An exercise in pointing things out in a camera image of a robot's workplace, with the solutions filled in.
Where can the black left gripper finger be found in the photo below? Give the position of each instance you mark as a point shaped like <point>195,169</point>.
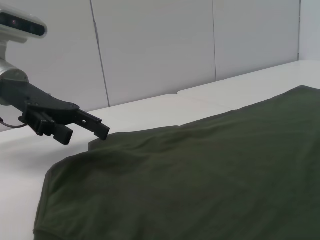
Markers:
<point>50,128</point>
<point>96,127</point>

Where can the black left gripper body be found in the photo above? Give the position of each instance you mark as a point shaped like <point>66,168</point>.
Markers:
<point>30,96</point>

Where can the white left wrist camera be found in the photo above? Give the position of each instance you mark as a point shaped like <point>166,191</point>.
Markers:
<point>30,25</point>

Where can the dark green shirt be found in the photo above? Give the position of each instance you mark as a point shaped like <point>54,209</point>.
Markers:
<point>187,180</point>

